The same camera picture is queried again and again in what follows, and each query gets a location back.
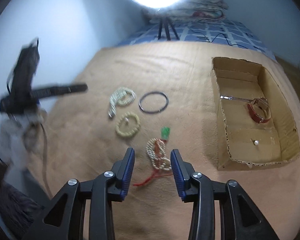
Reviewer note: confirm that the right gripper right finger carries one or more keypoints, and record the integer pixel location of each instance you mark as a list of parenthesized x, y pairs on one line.
[(182, 172)]

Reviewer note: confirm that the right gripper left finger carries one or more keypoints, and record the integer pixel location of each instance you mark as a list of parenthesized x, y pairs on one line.
[(123, 169)]

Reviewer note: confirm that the dark metal bangle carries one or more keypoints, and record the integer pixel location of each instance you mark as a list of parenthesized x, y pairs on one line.
[(153, 102)]

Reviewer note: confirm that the cardboard box tray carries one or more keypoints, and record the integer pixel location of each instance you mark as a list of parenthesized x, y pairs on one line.
[(255, 126)]

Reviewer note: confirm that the tan blanket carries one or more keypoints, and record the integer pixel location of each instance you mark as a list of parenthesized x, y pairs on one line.
[(87, 133)]

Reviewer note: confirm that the blue checkered bedsheet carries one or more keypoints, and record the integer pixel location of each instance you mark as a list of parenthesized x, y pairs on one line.
[(225, 32)]

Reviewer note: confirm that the black tripod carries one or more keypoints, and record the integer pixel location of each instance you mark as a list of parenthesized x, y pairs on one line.
[(166, 24)]

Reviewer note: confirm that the folded floral quilt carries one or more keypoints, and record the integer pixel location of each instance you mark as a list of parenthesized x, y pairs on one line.
[(189, 10)]

